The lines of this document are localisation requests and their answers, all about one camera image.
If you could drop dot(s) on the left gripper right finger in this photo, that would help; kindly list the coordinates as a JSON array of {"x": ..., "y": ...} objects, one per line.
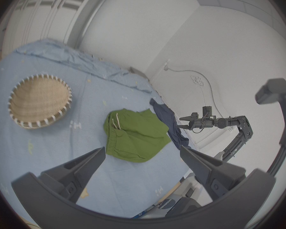
[{"x": 200, "y": 166}]

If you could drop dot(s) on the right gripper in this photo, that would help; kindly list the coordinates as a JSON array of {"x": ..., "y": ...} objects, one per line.
[{"x": 202, "y": 123}]

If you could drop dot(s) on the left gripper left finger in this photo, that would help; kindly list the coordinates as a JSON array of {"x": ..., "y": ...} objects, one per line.
[{"x": 85, "y": 168}]

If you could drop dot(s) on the green shorts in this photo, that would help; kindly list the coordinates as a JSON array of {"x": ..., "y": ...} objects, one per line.
[{"x": 135, "y": 137}]

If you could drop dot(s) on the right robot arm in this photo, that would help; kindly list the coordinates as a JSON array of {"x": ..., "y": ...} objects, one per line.
[{"x": 240, "y": 137}]

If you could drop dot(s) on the dark blue garment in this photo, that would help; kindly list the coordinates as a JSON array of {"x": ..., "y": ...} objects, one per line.
[{"x": 169, "y": 123}]

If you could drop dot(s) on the bed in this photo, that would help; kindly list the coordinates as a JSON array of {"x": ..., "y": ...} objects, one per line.
[{"x": 62, "y": 142}]

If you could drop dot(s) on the round woven basket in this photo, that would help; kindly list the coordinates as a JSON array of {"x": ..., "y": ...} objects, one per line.
[{"x": 38, "y": 99}]

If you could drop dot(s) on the pale blue quilt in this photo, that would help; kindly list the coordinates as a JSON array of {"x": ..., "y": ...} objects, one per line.
[{"x": 73, "y": 58}]

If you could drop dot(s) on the white wardrobe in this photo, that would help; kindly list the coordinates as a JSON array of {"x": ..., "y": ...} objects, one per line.
[{"x": 38, "y": 20}]

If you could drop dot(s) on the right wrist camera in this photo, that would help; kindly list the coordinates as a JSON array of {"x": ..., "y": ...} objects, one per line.
[{"x": 206, "y": 111}]

